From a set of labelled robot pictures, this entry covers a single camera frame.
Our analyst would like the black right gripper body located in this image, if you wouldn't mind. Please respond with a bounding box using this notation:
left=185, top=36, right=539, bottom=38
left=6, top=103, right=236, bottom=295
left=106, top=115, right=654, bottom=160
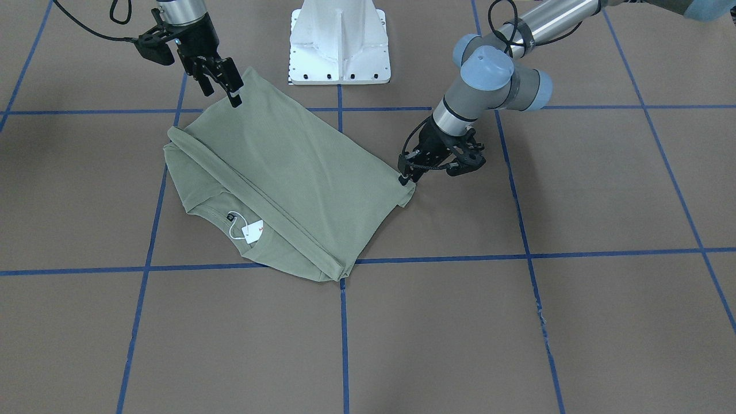
left=176, top=17, right=243, bottom=93

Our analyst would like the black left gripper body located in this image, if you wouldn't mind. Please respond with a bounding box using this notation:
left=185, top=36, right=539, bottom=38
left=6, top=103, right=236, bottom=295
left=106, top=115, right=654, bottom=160
left=398, top=115, right=460, bottom=179

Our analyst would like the olive green long-sleeve shirt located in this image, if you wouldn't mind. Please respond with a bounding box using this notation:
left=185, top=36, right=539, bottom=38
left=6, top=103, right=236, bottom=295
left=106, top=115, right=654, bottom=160
left=164, top=68, right=415, bottom=281

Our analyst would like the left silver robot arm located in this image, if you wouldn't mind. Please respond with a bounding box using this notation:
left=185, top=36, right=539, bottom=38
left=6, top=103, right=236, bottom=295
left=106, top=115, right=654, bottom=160
left=397, top=1, right=620, bottom=186

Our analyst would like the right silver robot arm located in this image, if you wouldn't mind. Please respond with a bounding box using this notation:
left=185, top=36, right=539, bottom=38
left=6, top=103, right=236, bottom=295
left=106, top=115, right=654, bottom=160
left=152, top=1, right=244, bottom=108

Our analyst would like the white paper price tag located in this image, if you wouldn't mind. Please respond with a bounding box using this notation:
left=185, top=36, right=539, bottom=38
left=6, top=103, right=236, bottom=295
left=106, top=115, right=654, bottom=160
left=241, top=220, right=265, bottom=244

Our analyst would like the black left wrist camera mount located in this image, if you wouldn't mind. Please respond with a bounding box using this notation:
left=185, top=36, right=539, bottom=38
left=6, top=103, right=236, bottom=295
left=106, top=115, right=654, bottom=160
left=445, top=128, right=486, bottom=177

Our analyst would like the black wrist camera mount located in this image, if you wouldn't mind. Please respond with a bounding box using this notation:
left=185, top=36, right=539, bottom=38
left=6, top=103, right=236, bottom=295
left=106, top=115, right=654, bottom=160
left=445, top=128, right=486, bottom=177
left=133, top=26, right=175, bottom=66

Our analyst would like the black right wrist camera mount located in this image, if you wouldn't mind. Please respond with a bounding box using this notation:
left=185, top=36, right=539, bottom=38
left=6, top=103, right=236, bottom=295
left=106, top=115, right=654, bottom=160
left=133, top=26, right=175, bottom=66

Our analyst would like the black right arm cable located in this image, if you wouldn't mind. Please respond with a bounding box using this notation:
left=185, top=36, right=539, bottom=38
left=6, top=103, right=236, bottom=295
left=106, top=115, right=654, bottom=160
left=52, top=0, right=144, bottom=43

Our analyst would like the white pedestal column base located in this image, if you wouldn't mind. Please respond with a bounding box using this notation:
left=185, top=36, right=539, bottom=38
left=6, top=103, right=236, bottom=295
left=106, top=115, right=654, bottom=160
left=287, top=1, right=392, bottom=86

